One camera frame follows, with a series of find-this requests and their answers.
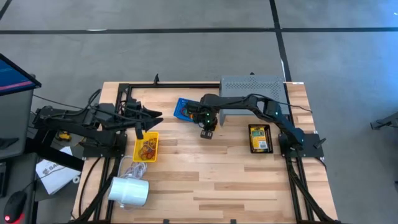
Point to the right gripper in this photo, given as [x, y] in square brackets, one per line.
[206, 116]

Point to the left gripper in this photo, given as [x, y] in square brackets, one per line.
[133, 112]

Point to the red spiral coil wristband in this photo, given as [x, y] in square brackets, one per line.
[183, 110]

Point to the blue plastic basket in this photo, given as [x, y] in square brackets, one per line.
[178, 109]

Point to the red rubber band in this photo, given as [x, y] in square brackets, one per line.
[148, 155]
[143, 146]
[153, 156]
[141, 153]

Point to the yellow plastic basket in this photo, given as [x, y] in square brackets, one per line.
[136, 155]

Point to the black plastic basket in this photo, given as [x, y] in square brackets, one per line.
[271, 140]

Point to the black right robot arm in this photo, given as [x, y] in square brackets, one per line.
[267, 109]

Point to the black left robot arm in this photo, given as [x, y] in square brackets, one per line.
[71, 119]

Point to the black desk leg bar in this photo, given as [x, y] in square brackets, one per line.
[56, 157]

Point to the grey desk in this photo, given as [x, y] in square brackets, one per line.
[15, 118]

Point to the grey perforated metal shelf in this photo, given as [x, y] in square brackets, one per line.
[248, 85]

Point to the white sticker label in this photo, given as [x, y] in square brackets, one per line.
[298, 83]

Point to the white printed paper sheet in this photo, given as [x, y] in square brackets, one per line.
[56, 177]

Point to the computer monitor blue screen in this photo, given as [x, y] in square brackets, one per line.
[12, 77]

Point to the black keyboard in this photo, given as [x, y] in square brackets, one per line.
[2, 180]

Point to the black computer mouse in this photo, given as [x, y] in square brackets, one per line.
[14, 205]

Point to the grey chair leg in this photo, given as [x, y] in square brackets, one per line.
[385, 121]

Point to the black aluminium table frame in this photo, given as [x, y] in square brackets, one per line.
[174, 85]

